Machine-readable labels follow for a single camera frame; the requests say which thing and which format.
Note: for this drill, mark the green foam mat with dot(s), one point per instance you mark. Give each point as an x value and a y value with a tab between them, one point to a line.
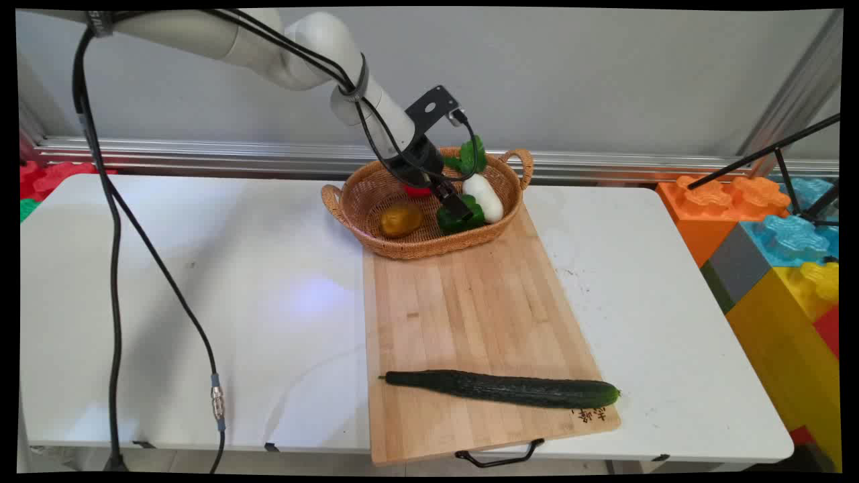
28	209

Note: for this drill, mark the woven wicker basket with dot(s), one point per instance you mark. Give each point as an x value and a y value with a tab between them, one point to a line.
376	194

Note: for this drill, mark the orange foam block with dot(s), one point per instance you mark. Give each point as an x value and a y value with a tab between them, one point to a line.
704	208

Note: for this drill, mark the green toy bell pepper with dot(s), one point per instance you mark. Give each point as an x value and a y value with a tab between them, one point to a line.
456	223

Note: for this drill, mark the aluminium wall rail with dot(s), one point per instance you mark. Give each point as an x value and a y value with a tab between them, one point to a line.
201	151

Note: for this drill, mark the dark green cucumber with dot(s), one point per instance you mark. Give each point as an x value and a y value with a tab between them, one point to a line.
503	388

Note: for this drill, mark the white radish with green leaves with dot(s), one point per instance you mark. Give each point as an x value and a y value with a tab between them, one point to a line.
486	198

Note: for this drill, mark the wooden cutting board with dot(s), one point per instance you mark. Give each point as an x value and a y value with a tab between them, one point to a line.
470	315

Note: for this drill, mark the red toy tomato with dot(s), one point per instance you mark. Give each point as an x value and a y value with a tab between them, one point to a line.
417	191

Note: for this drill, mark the brown toy potato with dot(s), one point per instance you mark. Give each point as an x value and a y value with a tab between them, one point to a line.
400	219

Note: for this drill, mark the grey foam block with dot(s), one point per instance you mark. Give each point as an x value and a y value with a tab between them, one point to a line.
738	268

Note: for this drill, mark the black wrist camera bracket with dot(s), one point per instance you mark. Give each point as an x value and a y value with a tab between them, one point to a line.
433	107

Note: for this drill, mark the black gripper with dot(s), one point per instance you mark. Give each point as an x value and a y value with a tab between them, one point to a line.
417	164

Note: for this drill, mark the black tripod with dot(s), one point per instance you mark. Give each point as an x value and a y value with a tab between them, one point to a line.
782	161

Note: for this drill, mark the blue foam block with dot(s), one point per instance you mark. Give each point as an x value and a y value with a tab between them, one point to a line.
795	238

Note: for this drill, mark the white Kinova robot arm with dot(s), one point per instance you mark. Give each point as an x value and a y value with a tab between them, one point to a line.
201	33

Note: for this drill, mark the slanted aluminium frame post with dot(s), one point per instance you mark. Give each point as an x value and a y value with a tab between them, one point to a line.
795	87

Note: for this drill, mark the red foam block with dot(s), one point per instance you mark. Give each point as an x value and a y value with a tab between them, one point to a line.
829	332

